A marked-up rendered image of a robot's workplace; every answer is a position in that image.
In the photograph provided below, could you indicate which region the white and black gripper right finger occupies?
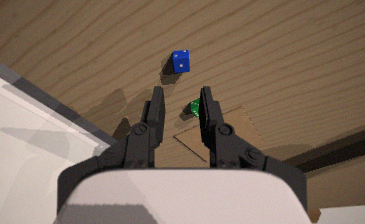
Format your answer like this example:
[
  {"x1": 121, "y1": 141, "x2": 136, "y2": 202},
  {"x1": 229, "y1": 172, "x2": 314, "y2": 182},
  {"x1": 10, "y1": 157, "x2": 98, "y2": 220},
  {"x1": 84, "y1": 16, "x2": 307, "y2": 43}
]
[{"x1": 198, "y1": 86, "x2": 308, "y2": 215}]

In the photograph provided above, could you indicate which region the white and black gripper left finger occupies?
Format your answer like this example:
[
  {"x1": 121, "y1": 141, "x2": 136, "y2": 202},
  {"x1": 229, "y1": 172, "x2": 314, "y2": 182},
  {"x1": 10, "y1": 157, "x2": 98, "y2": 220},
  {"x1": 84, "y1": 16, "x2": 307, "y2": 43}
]
[{"x1": 57, "y1": 86, "x2": 165, "y2": 214}]

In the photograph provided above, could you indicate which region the green die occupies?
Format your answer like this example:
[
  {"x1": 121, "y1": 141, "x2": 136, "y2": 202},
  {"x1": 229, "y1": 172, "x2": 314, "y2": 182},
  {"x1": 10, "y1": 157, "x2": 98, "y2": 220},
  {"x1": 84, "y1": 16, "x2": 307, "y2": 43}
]
[{"x1": 190, "y1": 98, "x2": 200, "y2": 117}]

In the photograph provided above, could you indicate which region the blue die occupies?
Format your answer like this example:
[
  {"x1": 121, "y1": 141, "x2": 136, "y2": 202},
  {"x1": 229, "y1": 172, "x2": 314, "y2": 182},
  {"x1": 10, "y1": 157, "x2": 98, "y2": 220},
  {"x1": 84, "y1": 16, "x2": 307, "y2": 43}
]
[{"x1": 172, "y1": 50, "x2": 190, "y2": 73}]

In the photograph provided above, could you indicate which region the brown flat mat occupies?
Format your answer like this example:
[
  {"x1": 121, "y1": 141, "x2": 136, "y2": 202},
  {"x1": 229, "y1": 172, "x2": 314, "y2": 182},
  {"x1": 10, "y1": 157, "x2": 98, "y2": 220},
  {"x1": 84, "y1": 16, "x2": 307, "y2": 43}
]
[{"x1": 175, "y1": 105, "x2": 265, "y2": 162}]

